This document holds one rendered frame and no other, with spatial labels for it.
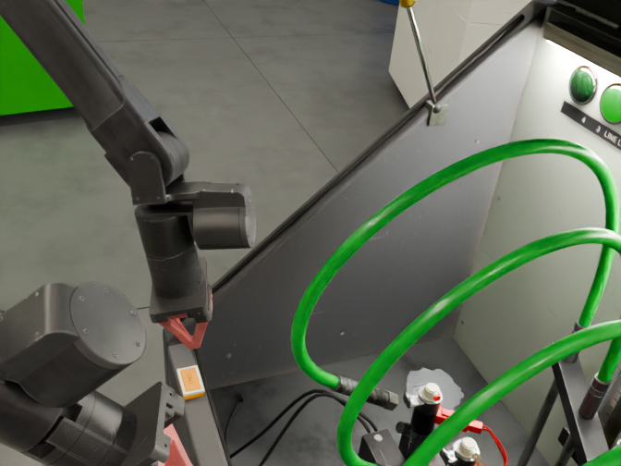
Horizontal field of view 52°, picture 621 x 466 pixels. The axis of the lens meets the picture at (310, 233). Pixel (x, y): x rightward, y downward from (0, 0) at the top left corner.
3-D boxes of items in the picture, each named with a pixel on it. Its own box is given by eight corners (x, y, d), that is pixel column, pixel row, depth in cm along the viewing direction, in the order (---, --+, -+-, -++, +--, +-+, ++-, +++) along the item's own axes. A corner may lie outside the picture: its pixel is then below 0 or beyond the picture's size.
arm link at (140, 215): (140, 188, 73) (125, 214, 68) (200, 185, 72) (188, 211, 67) (153, 239, 76) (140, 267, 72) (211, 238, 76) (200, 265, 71)
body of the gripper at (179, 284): (208, 268, 82) (198, 218, 78) (209, 318, 73) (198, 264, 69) (156, 275, 81) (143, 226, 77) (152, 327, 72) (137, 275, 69)
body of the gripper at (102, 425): (175, 464, 43) (85, 413, 39) (75, 531, 46) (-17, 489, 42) (181, 389, 48) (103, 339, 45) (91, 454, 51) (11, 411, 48)
